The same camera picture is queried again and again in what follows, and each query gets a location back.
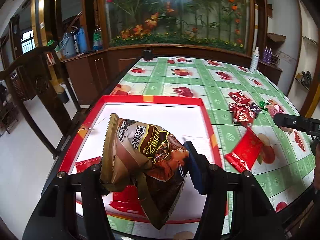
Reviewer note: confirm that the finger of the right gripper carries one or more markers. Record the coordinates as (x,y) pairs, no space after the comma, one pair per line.
(308,125)

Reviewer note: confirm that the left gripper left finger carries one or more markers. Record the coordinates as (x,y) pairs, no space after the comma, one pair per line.
(55,215)

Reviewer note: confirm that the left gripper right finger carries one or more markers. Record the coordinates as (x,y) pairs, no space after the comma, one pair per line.
(253,216)

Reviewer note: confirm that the pink bear snack bag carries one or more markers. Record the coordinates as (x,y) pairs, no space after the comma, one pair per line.
(275,109)

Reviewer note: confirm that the bright red snack packet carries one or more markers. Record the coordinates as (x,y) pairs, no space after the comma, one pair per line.
(245,153)

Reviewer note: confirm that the green snack packet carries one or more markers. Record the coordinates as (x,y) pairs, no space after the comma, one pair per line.
(263,105)

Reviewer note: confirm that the dark red snack packet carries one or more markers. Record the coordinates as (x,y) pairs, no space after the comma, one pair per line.
(242,114)

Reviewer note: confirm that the red flower snack packet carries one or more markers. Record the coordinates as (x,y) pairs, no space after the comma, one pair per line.
(239,97)

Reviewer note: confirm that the brown nut snack bag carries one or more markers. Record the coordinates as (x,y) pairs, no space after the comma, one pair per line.
(149,157)

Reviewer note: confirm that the dark purple snack packet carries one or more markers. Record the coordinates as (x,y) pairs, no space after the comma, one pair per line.
(255,109)

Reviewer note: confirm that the red packet in box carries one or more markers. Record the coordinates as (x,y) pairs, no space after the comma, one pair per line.
(83,165)

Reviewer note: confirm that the green fruit pattern tablecloth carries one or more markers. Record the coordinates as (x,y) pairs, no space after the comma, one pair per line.
(284,169)

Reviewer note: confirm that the purple bottles pair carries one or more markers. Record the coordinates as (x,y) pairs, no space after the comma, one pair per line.
(267,55)

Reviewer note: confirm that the white spray bottle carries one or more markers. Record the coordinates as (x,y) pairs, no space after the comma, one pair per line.
(255,60)

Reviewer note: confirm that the red white gift box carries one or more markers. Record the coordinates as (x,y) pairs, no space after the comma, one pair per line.
(185,118)

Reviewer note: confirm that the floral glass cabinet panel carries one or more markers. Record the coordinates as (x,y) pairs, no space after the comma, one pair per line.
(219,24)

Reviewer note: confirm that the small black table device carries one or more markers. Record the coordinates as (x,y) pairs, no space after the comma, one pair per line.
(148,55)

